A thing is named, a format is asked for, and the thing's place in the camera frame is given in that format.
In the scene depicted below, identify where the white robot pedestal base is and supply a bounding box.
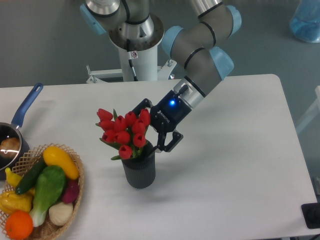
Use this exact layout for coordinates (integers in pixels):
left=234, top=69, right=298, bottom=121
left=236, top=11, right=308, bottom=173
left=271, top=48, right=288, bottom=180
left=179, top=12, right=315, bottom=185
left=86, top=45, right=177, bottom=84

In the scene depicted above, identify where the yellow bell pepper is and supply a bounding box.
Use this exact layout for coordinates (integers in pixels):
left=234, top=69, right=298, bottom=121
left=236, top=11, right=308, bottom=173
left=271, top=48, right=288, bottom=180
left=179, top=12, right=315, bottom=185
left=0, top=190, right=33, bottom=215

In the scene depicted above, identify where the red tulip bouquet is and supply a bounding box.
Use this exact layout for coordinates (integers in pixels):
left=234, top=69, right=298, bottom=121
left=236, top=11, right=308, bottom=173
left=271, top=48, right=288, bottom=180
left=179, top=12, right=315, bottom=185
left=96, top=108, right=151, bottom=161

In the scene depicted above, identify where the woven wicker basket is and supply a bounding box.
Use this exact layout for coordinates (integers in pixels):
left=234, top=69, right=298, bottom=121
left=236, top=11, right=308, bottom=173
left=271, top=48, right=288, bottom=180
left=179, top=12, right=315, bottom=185
left=0, top=142, right=85, bottom=240

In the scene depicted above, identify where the dark green cucumber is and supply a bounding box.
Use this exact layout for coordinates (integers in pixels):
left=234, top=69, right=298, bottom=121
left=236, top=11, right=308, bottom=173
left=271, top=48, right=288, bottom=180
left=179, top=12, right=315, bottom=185
left=15, top=158, right=47, bottom=195

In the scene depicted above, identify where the brown bread roll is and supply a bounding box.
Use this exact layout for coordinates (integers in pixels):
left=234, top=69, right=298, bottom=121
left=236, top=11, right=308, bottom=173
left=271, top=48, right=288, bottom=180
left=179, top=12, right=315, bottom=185
left=0, top=137, right=20, bottom=159

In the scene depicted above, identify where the white frame at right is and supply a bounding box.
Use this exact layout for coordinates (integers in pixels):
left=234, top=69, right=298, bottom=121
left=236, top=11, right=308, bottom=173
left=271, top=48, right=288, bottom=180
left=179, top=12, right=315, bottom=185
left=295, top=85, right=320, bottom=135

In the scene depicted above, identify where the orange fruit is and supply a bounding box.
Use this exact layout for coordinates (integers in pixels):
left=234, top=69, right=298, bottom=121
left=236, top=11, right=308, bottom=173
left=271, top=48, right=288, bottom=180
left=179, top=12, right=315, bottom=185
left=5, top=210, right=34, bottom=240

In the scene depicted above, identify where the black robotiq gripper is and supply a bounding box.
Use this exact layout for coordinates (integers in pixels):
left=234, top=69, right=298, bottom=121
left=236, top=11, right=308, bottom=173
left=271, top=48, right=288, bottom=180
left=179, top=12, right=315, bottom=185
left=130, top=90, right=193, bottom=154

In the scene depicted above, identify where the yellow squash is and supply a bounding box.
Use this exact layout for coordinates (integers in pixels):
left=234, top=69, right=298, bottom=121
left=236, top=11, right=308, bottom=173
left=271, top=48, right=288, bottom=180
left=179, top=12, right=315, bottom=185
left=43, top=146, right=80, bottom=180

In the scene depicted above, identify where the blue translucent water bottle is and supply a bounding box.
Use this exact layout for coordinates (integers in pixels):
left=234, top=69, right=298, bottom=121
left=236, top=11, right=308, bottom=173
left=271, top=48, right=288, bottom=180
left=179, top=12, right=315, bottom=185
left=289, top=0, right=320, bottom=43

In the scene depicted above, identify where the black device at edge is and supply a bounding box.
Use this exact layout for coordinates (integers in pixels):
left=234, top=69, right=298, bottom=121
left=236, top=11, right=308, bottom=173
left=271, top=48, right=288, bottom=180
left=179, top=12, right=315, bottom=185
left=301, top=202, right=320, bottom=229

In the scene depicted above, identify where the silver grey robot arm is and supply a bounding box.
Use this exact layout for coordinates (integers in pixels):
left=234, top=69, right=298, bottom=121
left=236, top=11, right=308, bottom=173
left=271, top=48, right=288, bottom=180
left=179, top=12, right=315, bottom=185
left=80, top=0, right=242, bottom=152

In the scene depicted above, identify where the yellow banana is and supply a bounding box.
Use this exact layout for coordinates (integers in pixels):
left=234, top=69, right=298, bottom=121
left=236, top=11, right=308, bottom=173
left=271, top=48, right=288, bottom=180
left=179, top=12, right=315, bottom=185
left=5, top=167, right=23, bottom=190

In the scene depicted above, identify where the green bok choy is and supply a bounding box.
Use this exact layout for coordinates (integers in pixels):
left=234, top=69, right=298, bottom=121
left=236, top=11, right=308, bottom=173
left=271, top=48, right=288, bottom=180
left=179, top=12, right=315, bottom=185
left=29, top=165, right=67, bottom=228

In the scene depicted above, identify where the blue handled saucepan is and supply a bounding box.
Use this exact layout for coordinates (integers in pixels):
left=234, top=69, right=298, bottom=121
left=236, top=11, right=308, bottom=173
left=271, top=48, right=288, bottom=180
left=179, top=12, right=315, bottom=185
left=0, top=83, right=44, bottom=181

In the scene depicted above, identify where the dark grey ribbed vase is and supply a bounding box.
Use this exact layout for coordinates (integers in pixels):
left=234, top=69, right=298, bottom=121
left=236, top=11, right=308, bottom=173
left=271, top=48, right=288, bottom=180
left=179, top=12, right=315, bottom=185
left=122, top=142, right=156, bottom=189

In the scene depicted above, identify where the white garlic bulb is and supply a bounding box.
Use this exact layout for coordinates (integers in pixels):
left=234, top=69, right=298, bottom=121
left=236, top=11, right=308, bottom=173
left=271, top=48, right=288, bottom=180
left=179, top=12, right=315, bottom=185
left=49, top=202, right=73, bottom=226

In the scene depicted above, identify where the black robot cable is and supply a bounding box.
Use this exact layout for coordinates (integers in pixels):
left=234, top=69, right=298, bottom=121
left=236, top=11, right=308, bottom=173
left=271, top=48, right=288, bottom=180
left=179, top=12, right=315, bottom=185
left=125, top=38, right=139, bottom=82

